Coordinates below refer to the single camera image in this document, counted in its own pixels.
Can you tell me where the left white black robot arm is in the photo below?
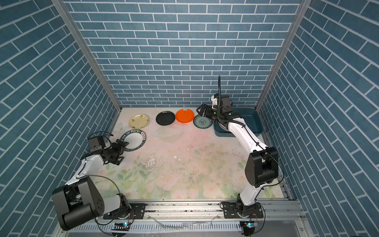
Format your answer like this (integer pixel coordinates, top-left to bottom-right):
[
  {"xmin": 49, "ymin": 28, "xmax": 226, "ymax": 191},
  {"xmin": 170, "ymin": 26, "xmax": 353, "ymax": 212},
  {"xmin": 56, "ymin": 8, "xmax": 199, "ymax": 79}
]
[{"xmin": 52, "ymin": 136, "xmax": 132, "ymax": 231}]

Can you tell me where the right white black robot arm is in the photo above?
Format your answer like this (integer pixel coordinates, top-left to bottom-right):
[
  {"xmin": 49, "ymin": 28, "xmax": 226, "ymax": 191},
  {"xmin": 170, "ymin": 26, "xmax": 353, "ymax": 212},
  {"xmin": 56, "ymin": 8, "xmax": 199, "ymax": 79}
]
[{"xmin": 196, "ymin": 104, "xmax": 279, "ymax": 216}]

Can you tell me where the teal plastic bin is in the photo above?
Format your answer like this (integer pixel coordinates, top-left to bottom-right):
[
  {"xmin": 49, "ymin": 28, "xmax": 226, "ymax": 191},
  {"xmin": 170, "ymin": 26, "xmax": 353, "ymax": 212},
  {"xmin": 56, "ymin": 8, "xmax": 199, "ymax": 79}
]
[{"xmin": 213, "ymin": 107, "xmax": 264, "ymax": 137}]

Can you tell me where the small blue patterned plate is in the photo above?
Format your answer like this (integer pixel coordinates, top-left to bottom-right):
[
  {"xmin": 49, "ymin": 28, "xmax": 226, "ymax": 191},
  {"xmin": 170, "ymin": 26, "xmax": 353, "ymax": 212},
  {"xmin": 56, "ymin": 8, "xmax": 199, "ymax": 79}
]
[{"xmin": 193, "ymin": 115, "xmax": 213, "ymax": 129}]

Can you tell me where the green rim plate far left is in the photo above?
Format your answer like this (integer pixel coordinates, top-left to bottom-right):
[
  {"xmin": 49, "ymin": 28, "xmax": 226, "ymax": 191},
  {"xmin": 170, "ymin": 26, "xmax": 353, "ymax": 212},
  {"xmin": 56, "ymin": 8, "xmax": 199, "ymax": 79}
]
[{"xmin": 120, "ymin": 129, "xmax": 147, "ymax": 152}]

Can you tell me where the orange plate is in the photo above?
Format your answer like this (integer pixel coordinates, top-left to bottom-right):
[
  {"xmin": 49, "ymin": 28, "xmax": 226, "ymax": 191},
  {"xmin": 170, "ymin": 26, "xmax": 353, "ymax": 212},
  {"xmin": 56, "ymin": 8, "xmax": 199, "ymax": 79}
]
[{"xmin": 175, "ymin": 109, "xmax": 194, "ymax": 123}]

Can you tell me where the yellow plate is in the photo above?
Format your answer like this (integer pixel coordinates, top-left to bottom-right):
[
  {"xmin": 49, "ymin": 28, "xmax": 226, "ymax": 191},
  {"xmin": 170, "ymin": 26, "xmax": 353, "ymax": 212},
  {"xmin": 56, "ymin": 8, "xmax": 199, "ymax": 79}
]
[{"xmin": 129, "ymin": 114, "xmax": 150, "ymax": 129}]

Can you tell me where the black plate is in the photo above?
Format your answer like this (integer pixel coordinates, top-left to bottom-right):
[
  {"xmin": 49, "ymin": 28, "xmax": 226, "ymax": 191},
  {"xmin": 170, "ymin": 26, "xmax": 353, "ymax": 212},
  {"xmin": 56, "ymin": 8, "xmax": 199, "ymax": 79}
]
[{"xmin": 156, "ymin": 111, "xmax": 176, "ymax": 126}]

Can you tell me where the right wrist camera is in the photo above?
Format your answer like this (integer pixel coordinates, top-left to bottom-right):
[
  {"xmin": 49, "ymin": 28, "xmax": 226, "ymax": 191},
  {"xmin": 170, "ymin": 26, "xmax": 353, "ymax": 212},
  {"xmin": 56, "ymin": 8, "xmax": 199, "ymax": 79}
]
[{"xmin": 211, "ymin": 93, "xmax": 221, "ymax": 109}]

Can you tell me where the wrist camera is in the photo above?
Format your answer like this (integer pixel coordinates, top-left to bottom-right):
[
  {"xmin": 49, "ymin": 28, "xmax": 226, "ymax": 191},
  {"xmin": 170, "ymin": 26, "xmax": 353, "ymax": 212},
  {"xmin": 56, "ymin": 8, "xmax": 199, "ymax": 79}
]
[
  {"xmin": 88, "ymin": 136, "xmax": 106, "ymax": 153},
  {"xmin": 211, "ymin": 93, "xmax": 221, "ymax": 109}
]

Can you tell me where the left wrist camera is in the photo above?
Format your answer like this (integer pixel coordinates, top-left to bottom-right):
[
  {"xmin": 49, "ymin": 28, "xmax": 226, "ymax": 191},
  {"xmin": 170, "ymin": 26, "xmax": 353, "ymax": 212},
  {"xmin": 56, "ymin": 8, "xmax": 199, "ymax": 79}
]
[{"xmin": 88, "ymin": 136, "xmax": 106, "ymax": 153}]

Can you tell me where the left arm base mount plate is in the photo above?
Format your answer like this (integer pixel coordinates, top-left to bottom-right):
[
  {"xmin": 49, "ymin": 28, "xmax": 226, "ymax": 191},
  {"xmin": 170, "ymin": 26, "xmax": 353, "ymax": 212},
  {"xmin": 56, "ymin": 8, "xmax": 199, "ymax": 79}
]
[{"xmin": 103, "ymin": 203, "xmax": 146, "ymax": 220}]

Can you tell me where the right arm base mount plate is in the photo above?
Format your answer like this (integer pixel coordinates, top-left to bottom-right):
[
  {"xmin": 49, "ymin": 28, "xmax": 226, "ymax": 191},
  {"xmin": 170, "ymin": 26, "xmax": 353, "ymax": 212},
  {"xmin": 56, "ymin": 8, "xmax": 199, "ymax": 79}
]
[{"xmin": 219, "ymin": 201, "xmax": 264, "ymax": 219}]

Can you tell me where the aluminium rail frame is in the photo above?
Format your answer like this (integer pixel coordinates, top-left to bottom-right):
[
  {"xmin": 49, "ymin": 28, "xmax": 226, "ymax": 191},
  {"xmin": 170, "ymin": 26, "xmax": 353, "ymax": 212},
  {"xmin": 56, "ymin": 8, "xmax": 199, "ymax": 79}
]
[{"xmin": 53, "ymin": 199, "xmax": 313, "ymax": 237}]

